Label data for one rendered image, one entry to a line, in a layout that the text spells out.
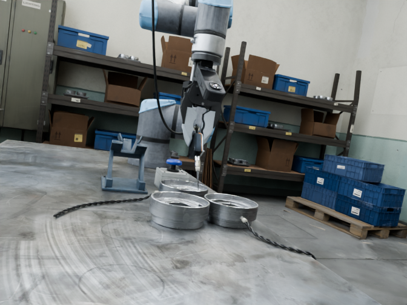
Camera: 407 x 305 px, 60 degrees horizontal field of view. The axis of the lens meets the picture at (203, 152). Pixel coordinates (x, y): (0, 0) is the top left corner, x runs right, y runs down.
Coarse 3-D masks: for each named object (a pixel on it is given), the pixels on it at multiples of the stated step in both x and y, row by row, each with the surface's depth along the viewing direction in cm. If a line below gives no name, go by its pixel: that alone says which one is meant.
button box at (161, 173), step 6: (156, 168) 91; (162, 168) 91; (168, 168) 90; (156, 174) 90; (162, 174) 85; (168, 174) 85; (174, 174) 86; (180, 174) 86; (186, 174) 87; (156, 180) 89; (186, 180) 87; (156, 186) 89
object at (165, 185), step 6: (162, 180) 77; (168, 180) 79; (174, 180) 80; (180, 180) 80; (162, 186) 73; (168, 186) 71; (180, 186) 80; (186, 186) 80; (192, 186) 80; (204, 186) 78; (186, 192) 71; (192, 192) 71; (198, 192) 72; (204, 192) 73
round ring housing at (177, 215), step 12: (156, 192) 64; (168, 192) 67; (180, 192) 67; (156, 204) 59; (168, 204) 57; (180, 204) 65; (204, 204) 65; (156, 216) 60; (168, 216) 58; (180, 216) 57; (192, 216) 58; (204, 216) 60; (180, 228) 58; (192, 228) 59
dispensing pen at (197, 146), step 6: (198, 126) 84; (198, 138) 81; (192, 144) 81; (198, 144) 80; (192, 150) 81; (198, 150) 79; (192, 156) 81; (198, 156) 80; (198, 162) 80; (198, 168) 79; (198, 174) 79; (198, 180) 78; (198, 186) 77
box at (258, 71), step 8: (232, 56) 465; (256, 56) 445; (232, 64) 471; (248, 64) 443; (256, 64) 447; (264, 64) 451; (272, 64) 456; (232, 72) 475; (248, 72) 445; (256, 72) 449; (264, 72) 454; (272, 72) 459; (232, 80) 472; (240, 80) 452; (248, 80) 447; (256, 80) 452; (264, 80) 456; (272, 80) 462
